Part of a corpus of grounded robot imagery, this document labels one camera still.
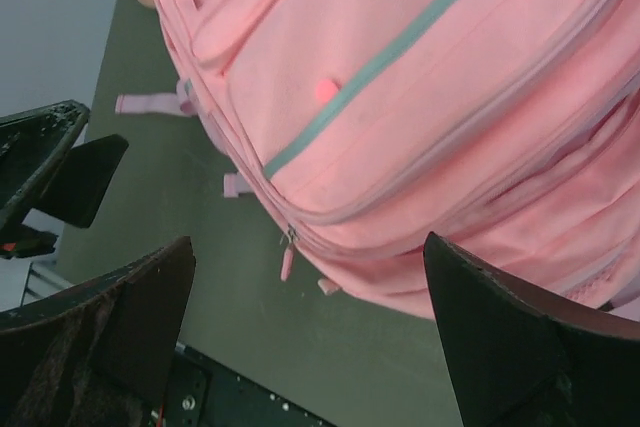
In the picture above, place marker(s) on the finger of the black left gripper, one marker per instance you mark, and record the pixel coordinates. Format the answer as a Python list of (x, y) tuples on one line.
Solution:
[(33, 143), (77, 189)]

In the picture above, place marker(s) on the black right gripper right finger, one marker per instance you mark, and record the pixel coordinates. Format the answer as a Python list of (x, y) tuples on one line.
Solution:
[(520, 355)]

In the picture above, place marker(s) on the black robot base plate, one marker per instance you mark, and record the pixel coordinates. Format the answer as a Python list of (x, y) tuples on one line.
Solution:
[(204, 392)]

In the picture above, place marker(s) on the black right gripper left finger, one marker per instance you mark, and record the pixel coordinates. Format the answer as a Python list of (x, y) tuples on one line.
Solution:
[(98, 353)]

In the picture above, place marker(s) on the pink student backpack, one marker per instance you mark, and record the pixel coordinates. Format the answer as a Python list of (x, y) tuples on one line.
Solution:
[(510, 127)]

